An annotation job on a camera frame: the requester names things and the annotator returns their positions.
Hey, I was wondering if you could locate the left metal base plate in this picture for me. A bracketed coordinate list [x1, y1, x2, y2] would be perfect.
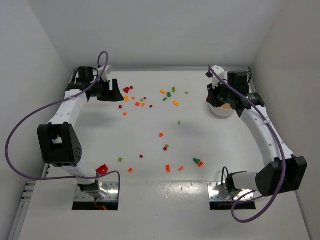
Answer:
[74, 181, 120, 202]

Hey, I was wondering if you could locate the white divided bowl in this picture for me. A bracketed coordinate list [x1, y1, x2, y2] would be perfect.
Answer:
[209, 103, 236, 118]

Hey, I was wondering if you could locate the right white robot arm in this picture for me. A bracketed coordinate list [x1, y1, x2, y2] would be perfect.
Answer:
[206, 65, 308, 197]

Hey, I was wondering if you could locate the metal base plate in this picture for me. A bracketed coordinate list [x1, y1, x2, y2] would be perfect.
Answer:
[74, 181, 120, 202]
[207, 181, 251, 203]

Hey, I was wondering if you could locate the red lego cluster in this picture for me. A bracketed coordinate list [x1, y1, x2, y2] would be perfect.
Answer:
[123, 86, 134, 94]

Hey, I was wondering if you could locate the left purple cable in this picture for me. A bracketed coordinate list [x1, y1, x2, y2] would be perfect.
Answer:
[4, 51, 121, 193]

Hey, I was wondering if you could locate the dark green wedge lego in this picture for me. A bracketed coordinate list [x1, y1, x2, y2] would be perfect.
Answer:
[193, 158, 201, 164]

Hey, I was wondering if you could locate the orange double lego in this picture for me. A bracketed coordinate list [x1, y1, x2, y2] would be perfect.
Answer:
[165, 164, 171, 173]

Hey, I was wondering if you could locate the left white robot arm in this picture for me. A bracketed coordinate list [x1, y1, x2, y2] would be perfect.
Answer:
[37, 66, 124, 200]

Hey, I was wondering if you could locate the red arch lego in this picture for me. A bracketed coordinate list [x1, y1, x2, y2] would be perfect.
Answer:
[96, 164, 109, 175]

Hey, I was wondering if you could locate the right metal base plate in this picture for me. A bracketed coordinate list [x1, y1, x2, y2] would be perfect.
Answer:
[207, 181, 251, 203]

